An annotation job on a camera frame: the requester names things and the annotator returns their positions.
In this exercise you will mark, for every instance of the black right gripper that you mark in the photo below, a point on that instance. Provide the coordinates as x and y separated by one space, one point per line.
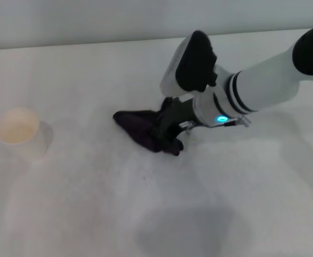
176 115

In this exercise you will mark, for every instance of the purple rag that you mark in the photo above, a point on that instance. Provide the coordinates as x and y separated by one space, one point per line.
137 128

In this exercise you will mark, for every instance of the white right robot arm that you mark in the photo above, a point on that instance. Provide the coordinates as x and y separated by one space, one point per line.
253 85

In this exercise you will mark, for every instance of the silver connector plug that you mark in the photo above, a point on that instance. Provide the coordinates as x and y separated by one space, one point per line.
187 126

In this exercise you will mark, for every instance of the white paper cup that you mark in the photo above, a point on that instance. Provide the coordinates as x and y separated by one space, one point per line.
19 131

